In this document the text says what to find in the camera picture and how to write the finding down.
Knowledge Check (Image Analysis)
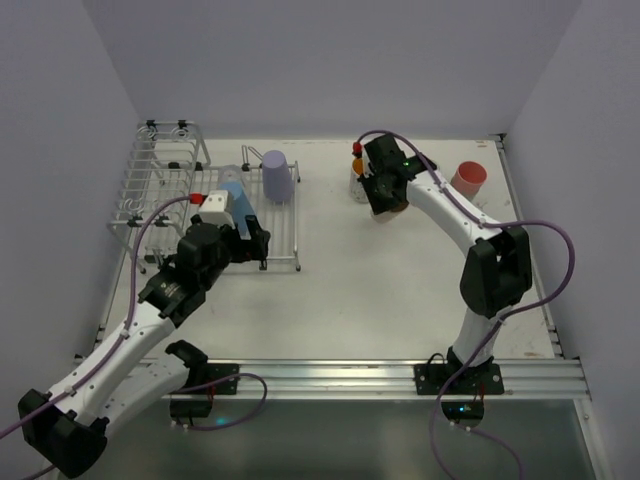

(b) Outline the floral white mug orange inside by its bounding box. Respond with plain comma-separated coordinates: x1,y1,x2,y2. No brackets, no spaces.
349,157,370,204

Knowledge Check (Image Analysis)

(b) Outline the beige plastic cup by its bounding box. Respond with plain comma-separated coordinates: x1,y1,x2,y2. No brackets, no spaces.
370,204,408,224

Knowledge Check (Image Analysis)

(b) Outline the blue plastic cup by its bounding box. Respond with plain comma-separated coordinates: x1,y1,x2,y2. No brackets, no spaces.
219,181,255,238

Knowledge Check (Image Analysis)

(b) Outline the purple plastic cup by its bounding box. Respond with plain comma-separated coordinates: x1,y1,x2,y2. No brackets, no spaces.
262,150,294,203

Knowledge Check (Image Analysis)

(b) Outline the pink plastic cup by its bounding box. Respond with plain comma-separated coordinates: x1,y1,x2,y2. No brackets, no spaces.
451,161,488,200

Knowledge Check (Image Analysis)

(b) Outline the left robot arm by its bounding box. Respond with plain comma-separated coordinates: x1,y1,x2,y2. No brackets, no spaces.
18,215,271,479

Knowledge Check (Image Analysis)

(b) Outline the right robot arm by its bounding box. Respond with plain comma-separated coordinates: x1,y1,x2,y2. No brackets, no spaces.
353,133,532,395

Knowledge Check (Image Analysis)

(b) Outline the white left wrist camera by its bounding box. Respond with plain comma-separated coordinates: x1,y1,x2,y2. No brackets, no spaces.
198,189,235,228

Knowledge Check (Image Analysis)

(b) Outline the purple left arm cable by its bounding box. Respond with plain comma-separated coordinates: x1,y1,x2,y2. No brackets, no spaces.
0,192,204,479

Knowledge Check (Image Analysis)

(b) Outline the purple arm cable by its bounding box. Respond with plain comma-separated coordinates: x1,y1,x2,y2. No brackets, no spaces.
352,129,576,401
0,192,204,479

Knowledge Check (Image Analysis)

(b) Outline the silver wire dish rack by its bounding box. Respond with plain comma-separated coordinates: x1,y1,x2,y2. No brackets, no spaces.
107,120,301,273

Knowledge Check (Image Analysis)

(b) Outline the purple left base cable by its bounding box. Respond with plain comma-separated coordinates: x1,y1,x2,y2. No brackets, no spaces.
169,372,269,432

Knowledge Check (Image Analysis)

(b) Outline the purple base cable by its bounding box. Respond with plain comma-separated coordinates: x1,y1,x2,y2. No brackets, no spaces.
169,372,269,432
430,389,526,480

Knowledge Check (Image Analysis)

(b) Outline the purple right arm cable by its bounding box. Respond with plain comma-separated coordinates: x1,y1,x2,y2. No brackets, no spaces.
352,129,576,401

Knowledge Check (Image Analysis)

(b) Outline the aluminium mounting rail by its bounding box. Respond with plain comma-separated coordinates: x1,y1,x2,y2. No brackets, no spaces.
67,354,594,401

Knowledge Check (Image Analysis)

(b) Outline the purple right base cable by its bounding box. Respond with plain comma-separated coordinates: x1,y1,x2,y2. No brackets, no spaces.
430,389,526,480

